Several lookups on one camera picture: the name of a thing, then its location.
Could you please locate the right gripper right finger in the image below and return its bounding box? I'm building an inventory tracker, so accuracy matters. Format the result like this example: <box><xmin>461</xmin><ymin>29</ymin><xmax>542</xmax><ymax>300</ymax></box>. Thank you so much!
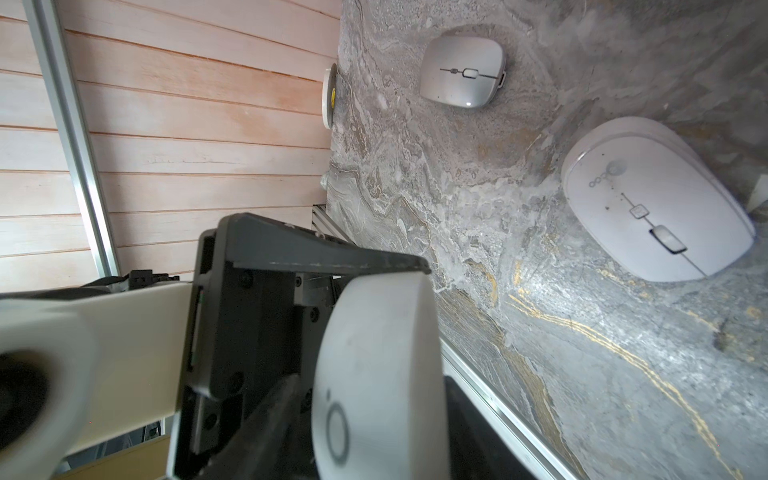
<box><xmin>444</xmin><ymin>376</ymin><xmax>535</xmax><ymax>480</ymax></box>

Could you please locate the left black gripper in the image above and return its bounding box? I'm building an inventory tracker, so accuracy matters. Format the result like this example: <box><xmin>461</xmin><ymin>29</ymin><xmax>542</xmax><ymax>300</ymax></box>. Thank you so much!
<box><xmin>168</xmin><ymin>213</ymin><xmax>430</xmax><ymax>479</ymax></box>

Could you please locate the white mouse with logo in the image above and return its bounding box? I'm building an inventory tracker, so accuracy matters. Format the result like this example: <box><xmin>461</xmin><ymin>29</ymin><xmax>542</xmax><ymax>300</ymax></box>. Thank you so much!
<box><xmin>561</xmin><ymin>117</ymin><xmax>756</xmax><ymax>282</ymax></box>

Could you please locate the silver computer mouse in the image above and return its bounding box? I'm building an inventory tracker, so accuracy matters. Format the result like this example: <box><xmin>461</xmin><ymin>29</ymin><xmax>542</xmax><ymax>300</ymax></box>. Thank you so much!
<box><xmin>419</xmin><ymin>35</ymin><xmax>506</xmax><ymax>109</ymax></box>

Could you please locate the white tape roll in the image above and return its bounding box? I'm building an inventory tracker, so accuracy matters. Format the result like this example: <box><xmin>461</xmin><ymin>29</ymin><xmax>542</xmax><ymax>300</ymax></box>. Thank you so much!
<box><xmin>321</xmin><ymin>63</ymin><xmax>337</xmax><ymax>130</ymax></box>

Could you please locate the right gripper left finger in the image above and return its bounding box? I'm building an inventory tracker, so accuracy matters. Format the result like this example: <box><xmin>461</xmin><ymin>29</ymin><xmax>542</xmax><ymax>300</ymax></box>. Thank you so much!
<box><xmin>198</xmin><ymin>373</ymin><xmax>312</xmax><ymax>479</ymax></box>

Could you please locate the grey-white computer mouse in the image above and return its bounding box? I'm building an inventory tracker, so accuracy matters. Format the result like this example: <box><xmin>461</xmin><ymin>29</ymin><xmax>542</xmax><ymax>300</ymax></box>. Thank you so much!
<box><xmin>311</xmin><ymin>272</ymin><xmax>451</xmax><ymax>479</ymax></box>

